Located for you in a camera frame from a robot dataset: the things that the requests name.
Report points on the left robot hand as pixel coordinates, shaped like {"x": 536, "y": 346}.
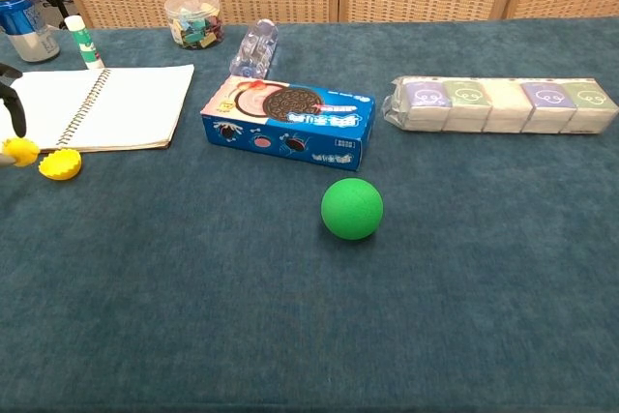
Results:
{"x": 15, "y": 110}

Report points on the small yellow object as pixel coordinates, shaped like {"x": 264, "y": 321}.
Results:
{"x": 21, "y": 151}

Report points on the yellow round toy piece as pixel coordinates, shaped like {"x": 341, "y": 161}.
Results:
{"x": 60, "y": 165}

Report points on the white spiral notebook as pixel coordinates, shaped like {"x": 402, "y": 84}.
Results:
{"x": 97, "y": 106}

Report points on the blue drink can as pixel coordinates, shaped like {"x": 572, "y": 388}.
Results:
{"x": 26, "y": 26}

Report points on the white green glue stick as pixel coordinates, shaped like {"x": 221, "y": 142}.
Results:
{"x": 83, "y": 43}

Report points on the clear jar of colourful clips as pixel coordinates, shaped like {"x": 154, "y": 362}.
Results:
{"x": 194, "y": 20}

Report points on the clear plastic water bottle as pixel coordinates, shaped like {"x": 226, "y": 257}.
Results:
{"x": 255, "y": 50}

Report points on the blue cookie box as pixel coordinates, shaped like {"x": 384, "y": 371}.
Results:
{"x": 290, "y": 123}

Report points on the teal table cloth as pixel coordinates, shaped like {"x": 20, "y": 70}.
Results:
{"x": 309, "y": 287}

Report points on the green foam ball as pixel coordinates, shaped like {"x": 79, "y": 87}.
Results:
{"x": 352, "y": 209}

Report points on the wrapped tissue packs bundle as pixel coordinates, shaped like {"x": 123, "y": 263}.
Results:
{"x": 500, "y": 104}

